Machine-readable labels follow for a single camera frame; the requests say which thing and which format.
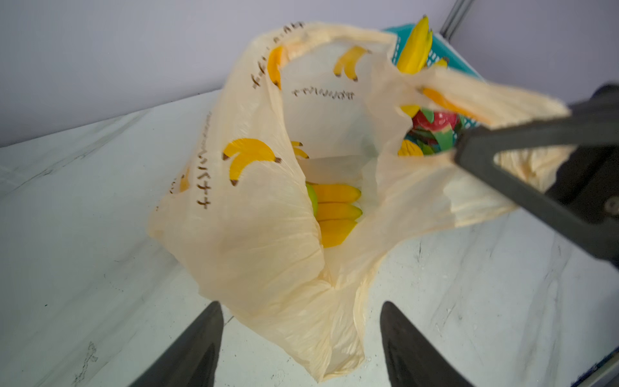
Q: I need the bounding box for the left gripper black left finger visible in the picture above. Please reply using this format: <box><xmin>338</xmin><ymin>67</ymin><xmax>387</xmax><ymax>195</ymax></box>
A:
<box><xmin>132</xmin><ymin>302</ymin><xmax>224</xmax><ymax>387</ymax></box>

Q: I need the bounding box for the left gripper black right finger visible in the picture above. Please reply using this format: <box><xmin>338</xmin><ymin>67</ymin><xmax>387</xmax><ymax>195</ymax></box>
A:
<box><xmin>380</xmin><ymin>302</ymin><xmax>472</xmax><ymax>387</ymax></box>

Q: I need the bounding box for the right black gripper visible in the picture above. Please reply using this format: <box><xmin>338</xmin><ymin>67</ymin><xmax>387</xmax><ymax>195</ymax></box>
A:
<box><xmin>455</xmin><ymin>84</ymin><xmax>618</xmax><ymax>266</ymax></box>

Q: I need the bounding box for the teal plastic fruit basket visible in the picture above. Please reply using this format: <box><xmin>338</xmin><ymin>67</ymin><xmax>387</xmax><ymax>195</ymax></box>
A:
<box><xmin>402</xmin><ymin>36</ymin><xmax>479</xmax><ymax>135</ymax></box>

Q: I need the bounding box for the large yellow fake banana bunch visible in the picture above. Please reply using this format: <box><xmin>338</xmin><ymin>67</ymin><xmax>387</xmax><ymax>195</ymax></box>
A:
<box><xmin>311</xmin><ymin>184</ymin><xmax>363</xmax><ymax>248</ymax></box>

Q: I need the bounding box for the cream banana print plastic bag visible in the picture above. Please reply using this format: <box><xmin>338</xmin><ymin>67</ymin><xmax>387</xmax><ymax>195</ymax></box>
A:
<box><xmin>148</xmin><ymin>23</ymin><xmax>570</xmax><ymax>382</ymax></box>

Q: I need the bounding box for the green fake pear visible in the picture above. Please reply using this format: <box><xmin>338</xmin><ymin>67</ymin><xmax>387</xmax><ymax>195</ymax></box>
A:
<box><xmin>306</xmin><ymin>183</ymin><xmax>319</xmax><ymax>217</ymax></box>

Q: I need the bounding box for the pink green fake dragon fruit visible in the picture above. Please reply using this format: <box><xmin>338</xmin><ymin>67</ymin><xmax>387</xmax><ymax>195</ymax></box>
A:
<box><xmin>404</xmin><ymin>109</ymin><xmax>463</xmax><ymax>156</ymax></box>

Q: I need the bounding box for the small yellow fake banana bunch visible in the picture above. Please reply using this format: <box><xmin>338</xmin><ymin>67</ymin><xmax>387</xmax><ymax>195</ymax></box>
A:
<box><xmin>396</xmin><ymin>15</ymin><xmax>449</xmax><ymax>74</ymax></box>

